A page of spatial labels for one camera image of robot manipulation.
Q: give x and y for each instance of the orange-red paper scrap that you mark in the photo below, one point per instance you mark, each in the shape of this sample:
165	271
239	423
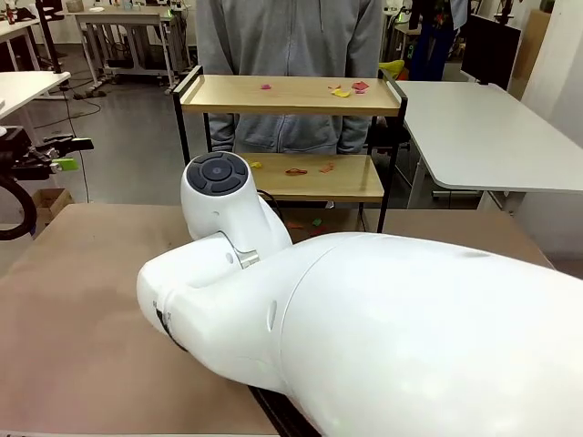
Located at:
296	226

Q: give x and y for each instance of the yellow-green object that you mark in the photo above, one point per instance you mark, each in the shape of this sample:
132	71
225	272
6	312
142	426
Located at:
395	68

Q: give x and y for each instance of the brown cardboard panel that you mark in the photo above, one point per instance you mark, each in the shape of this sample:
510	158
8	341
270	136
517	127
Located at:
534	45

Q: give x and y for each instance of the white side table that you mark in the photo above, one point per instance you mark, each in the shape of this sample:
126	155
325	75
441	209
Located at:
27	86

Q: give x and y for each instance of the white far table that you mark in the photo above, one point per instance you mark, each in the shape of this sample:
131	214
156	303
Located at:
13	27

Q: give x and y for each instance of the person in grey hoodie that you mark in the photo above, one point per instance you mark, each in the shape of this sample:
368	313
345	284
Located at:
291	41

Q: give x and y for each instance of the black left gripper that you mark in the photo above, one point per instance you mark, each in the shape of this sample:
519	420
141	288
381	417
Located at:
23	157

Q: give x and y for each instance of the two-tier wooden black-framed shelf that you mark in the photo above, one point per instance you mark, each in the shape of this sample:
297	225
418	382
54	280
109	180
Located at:
282	101

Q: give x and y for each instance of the white background desk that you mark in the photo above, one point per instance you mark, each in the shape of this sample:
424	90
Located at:
118	18

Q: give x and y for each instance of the yellow crumpled paper scrap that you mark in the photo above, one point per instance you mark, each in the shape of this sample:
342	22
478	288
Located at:
257	165

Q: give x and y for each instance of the large white table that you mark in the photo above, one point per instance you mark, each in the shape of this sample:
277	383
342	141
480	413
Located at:
478	136

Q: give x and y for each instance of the black stand pole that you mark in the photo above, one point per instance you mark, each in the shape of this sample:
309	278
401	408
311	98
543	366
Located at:
48	27

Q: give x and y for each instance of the background person blue trousers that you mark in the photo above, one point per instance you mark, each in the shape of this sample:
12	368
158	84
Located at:
432	50

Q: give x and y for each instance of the black monitor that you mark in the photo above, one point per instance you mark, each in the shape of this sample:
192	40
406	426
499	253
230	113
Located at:
489	50

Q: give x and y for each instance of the brown cardboard box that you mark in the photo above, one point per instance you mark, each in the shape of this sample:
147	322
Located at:
50	200

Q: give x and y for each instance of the red-brown paper scrap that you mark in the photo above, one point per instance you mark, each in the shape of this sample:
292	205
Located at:
296	171

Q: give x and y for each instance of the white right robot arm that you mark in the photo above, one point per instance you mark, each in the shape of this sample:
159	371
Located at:
387	328

